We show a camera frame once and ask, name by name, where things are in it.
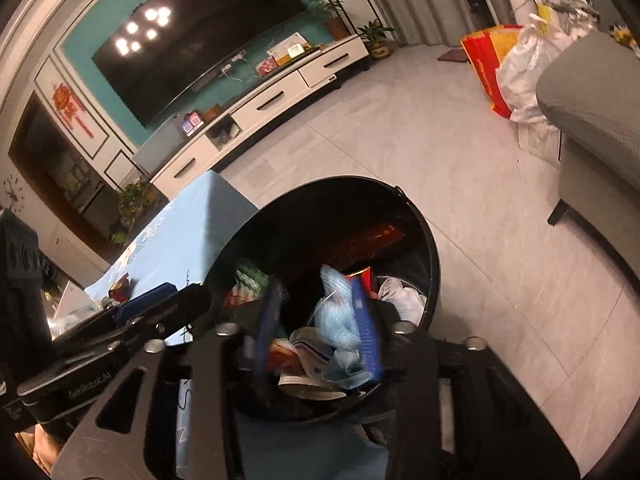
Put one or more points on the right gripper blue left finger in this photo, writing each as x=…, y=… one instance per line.
x=268, y=323

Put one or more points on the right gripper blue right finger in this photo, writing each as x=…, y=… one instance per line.
x=369, y=344

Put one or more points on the green red snack wrapper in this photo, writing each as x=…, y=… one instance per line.
x=243, y=302

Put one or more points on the blue knotted cloth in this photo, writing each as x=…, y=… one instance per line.
x=336, y=323

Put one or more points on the white striped paper cup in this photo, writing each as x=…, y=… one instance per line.
x=313, y=354

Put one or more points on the white plastic bag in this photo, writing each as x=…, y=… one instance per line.
x=400, y=302

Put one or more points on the black trash bin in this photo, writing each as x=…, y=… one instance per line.
x=316, y=280

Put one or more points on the left hand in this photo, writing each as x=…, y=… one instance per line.
x=41, y=447

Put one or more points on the blue floral tablecloth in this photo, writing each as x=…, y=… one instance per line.
x=179, y=246

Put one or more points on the leafy plant near door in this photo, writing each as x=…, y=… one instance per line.
x=138, y=204

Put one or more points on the white tv cabinet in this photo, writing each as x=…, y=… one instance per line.
x=293, y=83

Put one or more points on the potted plant by curtain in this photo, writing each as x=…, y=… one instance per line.
x=374, y=36

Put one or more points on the red chinese knot ornament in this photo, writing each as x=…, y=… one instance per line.
x=68, y=107

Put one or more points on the black television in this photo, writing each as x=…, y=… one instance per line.
x=168, y=45

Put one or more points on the potted plant on cabinet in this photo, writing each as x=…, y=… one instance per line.
x=329, y=13

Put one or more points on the red yellow shopping bag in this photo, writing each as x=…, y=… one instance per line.
x=485, y=50

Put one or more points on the grey sofa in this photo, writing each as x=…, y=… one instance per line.
x=590, y=92

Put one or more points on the white plastic sack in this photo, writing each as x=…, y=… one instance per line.
x=539, y=44

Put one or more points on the wall clock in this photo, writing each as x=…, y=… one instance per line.
x=12, y=194

